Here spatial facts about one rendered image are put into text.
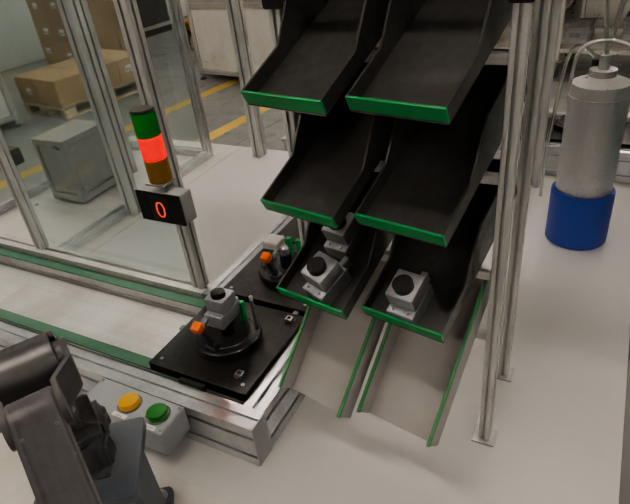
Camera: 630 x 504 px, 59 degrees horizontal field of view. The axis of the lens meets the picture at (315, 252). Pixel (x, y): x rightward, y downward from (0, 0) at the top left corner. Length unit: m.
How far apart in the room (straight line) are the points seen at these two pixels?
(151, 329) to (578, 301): 1.01
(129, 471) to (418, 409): 0.45
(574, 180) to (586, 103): 0.20
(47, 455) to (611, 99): 1.32
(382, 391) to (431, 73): 0.53
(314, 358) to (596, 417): 0.54
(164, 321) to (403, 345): 0.64
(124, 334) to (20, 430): 0.89
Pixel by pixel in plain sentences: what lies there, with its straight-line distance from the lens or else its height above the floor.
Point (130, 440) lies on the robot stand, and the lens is 0.95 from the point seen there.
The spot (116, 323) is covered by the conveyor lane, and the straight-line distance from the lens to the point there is 1.44.
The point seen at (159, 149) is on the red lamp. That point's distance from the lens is 1.19.
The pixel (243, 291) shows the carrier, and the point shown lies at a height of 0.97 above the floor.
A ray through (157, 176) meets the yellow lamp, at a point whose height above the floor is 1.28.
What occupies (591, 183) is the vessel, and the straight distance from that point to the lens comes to 1.56.
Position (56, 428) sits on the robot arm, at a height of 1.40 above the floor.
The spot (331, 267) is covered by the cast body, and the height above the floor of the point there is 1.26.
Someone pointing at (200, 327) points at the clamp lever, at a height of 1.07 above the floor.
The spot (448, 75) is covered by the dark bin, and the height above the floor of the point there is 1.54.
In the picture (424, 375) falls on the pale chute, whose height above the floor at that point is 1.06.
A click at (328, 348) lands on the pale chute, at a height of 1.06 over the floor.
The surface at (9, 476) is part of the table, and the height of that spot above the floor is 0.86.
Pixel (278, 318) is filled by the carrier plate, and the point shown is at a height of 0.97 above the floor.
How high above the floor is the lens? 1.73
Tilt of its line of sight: 33 degrees down
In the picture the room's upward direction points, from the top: 7 degrees counter-clockwise
